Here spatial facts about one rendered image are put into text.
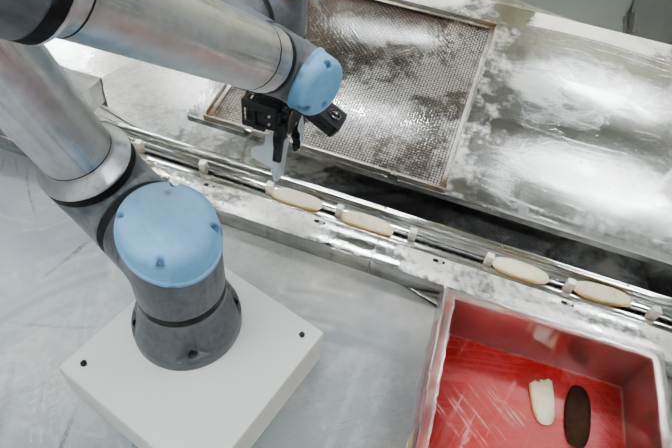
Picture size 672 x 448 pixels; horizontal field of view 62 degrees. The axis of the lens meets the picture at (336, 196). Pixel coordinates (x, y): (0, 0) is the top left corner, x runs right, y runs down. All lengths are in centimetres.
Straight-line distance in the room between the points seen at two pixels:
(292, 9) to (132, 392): 55
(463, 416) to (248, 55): 60
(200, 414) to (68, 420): 21
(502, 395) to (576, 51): 82
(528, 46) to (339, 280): 72
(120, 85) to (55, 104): 77
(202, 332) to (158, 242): 17
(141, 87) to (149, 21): 91
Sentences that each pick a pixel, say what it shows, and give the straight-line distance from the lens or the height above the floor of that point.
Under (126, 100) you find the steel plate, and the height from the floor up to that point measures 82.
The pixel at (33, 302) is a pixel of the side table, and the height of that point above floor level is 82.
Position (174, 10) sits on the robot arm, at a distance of 49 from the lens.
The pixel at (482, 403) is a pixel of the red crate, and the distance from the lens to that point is 91.
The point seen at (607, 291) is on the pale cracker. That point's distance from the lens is 107.
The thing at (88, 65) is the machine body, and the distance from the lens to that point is 148.
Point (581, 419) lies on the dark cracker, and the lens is 95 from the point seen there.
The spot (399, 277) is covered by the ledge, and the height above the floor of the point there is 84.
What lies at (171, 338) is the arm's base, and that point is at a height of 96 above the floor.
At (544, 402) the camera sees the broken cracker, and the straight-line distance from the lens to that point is 94.
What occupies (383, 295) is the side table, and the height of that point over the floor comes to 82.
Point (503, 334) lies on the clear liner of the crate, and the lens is 92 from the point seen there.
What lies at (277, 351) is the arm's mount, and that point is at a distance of 81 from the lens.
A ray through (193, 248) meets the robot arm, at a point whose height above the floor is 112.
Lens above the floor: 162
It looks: 47 degrees down
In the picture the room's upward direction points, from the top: 7 degrees clockwise
